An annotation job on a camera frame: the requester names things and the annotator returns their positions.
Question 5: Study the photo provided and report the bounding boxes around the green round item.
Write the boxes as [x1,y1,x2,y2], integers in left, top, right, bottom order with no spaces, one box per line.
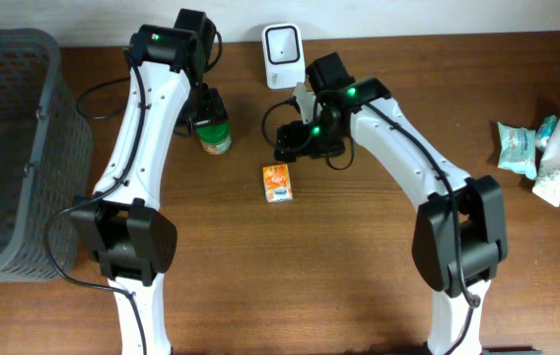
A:
[196,122,232,155]

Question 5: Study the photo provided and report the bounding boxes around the orange tissue pack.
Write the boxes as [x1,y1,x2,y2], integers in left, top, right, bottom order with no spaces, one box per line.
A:
[262,164,293,203]

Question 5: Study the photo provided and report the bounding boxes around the teal wet wipes pack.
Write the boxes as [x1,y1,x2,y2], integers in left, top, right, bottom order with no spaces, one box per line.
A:
[497,122,537,180]

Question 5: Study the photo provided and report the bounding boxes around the small teal tissue pack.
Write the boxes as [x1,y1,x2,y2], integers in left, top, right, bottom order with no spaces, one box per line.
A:
[535,115,558,152]

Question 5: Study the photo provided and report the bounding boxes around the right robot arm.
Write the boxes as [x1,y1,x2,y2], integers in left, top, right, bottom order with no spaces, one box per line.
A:
[270,52,508,354]

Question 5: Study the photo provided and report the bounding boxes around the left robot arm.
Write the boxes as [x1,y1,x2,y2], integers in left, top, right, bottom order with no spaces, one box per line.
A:
[70,9,228,354]

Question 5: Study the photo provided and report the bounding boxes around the white barcode scanner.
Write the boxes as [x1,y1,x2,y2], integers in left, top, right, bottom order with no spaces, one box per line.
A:
[261,24,306,90]

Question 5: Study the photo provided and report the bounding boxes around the grey plastic mesh basket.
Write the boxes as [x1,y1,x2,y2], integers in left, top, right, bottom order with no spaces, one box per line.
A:
[0,29,94,283]

